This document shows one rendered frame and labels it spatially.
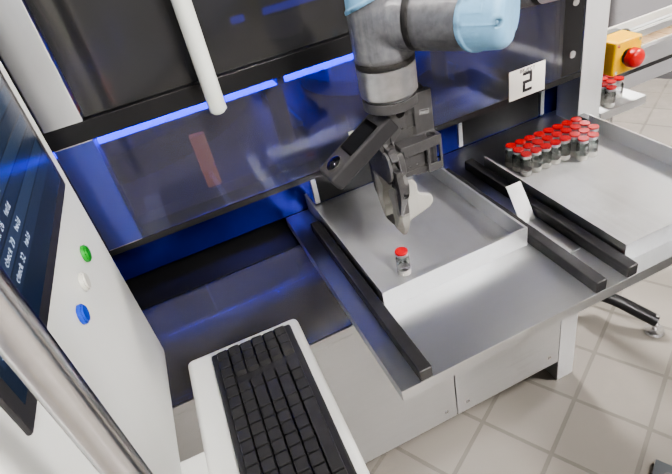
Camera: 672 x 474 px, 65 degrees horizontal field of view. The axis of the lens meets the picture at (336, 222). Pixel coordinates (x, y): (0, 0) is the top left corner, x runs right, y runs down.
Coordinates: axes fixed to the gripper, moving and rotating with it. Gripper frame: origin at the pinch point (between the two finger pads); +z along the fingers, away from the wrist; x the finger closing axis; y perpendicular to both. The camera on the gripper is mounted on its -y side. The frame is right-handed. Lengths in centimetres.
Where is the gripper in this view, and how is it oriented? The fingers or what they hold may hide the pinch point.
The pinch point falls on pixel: (394, 223)
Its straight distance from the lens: 79.2
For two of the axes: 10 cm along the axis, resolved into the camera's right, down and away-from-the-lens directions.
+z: 1.9, 8.0, 5.7
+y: 9.0, -3.7, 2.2
